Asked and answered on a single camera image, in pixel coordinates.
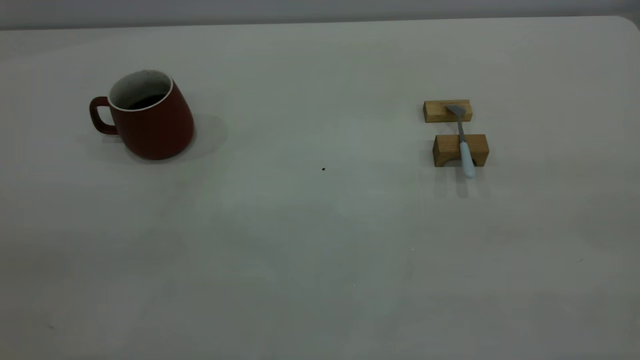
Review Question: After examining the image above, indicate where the light blue handled spoon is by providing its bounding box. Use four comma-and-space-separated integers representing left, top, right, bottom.
446, 104, 477, 179

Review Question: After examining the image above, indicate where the red ceramic mug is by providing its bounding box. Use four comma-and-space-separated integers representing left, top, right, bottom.
89, 69, 196, 161

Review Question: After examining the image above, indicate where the arched wooden block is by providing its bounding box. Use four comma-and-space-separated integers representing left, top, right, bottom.
432, 134, 490, 168

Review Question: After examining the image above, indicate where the flat rectangular wooden block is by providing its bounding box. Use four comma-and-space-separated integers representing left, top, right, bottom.
423, 99, 473, 123

